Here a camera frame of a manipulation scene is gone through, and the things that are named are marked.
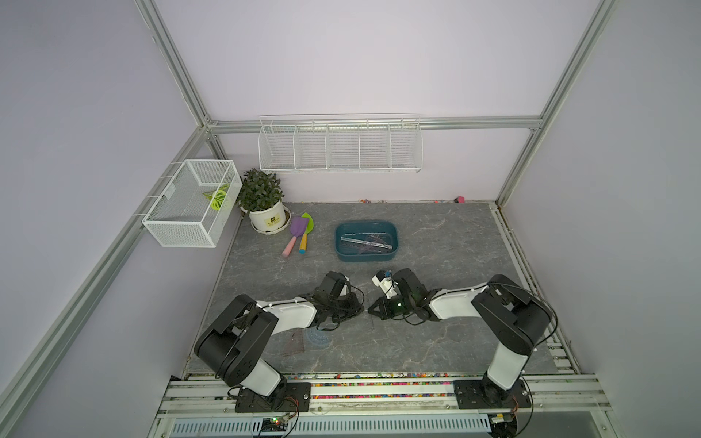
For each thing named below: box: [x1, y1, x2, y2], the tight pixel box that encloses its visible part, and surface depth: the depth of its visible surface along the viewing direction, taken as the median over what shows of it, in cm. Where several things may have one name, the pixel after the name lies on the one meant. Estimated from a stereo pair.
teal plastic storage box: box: [334, 220, 399, 262], surface depth 108 cm
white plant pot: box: [239, 199, 286, 232], surface depth 107 cm
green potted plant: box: [237, 167, 285, 212], surface depth 101 cm
